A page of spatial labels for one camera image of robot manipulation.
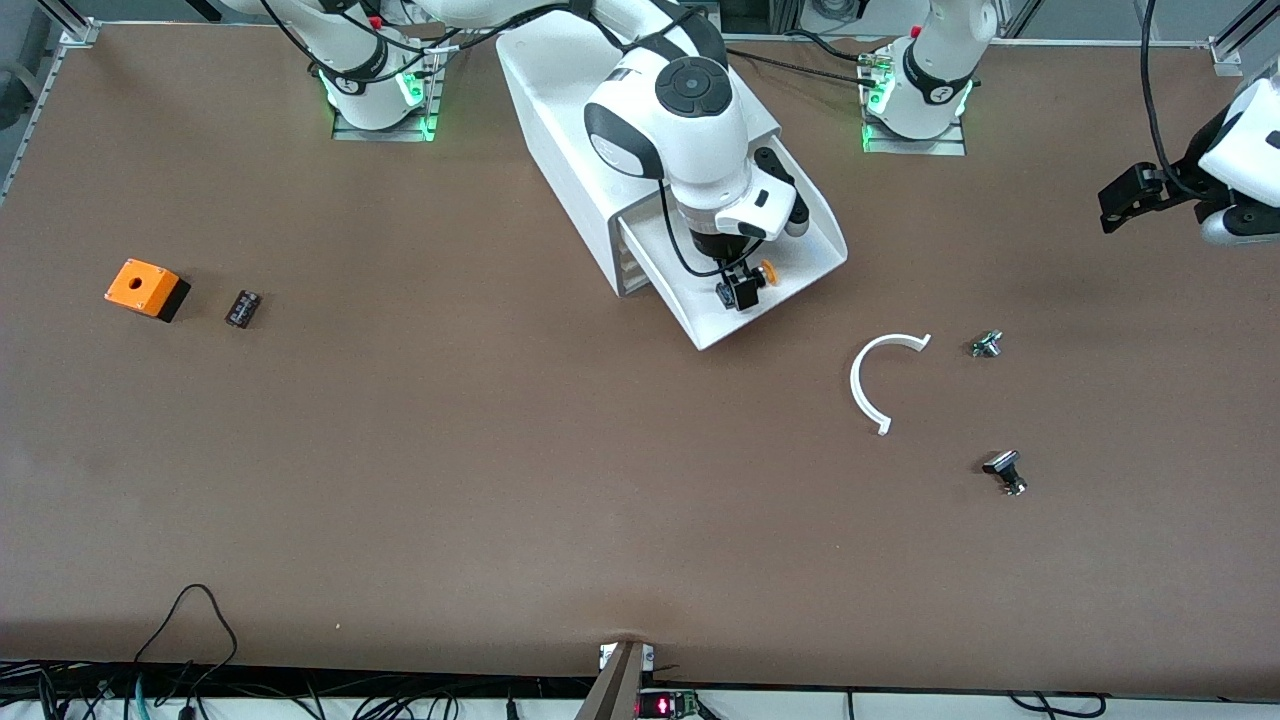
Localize red LED display module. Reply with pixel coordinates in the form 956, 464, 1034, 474
636, 688, 701, 720

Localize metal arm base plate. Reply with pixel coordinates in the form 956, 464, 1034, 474
861, 95, 968, 157
331, 30, 447, 142

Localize black looped cable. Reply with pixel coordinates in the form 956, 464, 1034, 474
133, 584, 239, 691

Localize white curved plastic arc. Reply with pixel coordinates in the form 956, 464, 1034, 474
850, 333, 933, 437

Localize orange black switch box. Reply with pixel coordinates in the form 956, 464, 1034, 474
104, 259, 192, 323

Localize orange push button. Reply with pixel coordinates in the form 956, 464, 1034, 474
735, 258, 780, 301

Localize black table cable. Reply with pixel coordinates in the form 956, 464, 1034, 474
728, 44, 873, 87
785, 28, 881, 65

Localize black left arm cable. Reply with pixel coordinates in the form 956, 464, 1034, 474
1140, 0, 1196, 196

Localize black capped metal switch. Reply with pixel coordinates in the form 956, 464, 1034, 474
981, 450, 1029, 497

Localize aluminium frame profile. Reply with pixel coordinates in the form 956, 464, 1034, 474
35, 0, 101, 47
1208, 0, 1280, 77

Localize grey metal bar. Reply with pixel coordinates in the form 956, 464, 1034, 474
575, 640, 656, 720

